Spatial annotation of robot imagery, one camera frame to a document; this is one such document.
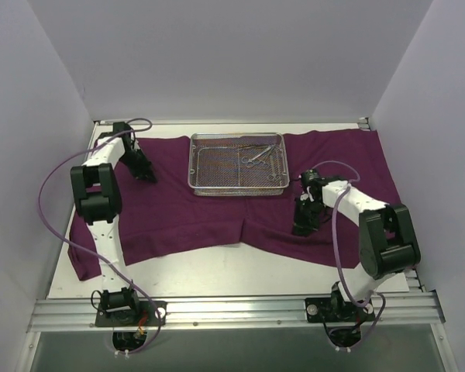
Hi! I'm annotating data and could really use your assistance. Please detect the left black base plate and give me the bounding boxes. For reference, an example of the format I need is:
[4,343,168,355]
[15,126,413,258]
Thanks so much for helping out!
[95,301,167,328]

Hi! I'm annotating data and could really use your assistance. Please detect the silver surgical scissors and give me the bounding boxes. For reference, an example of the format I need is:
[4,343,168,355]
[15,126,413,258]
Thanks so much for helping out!
[241,146,274,167]

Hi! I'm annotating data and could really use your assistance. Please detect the back aluminium rail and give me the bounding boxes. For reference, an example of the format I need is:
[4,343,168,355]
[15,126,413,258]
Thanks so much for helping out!
[92,117,369,126]

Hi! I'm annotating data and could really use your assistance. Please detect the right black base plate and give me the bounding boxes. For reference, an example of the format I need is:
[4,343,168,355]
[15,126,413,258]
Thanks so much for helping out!
[305,297,375,323]

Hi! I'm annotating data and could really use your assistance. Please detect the front aluminium rail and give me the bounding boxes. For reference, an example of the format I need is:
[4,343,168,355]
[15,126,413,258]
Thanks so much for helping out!
[27,291,446,332]

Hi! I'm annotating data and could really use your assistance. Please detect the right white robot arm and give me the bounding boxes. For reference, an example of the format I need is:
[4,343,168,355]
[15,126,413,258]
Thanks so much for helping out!
[291,171,421,320]

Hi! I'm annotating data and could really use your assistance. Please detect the silver surgical forceps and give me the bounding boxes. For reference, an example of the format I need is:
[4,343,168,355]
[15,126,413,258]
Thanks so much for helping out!
[257,148,277,167]

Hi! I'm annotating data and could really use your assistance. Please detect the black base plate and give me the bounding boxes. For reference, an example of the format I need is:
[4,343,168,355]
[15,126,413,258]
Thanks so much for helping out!
[305,297,375,323]
[95,301,167,328]

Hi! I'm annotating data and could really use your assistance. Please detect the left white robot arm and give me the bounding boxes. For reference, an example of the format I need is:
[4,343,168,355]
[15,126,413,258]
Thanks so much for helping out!
[70,119,157,325]

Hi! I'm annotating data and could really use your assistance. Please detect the metal mesh instrument tray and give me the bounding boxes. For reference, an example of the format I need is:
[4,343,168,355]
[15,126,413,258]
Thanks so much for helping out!
[188,133,290,197]

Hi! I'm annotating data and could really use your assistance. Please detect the purple cloth wrap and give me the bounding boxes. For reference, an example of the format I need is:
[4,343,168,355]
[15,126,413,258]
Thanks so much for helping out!
[67,129,408,282]

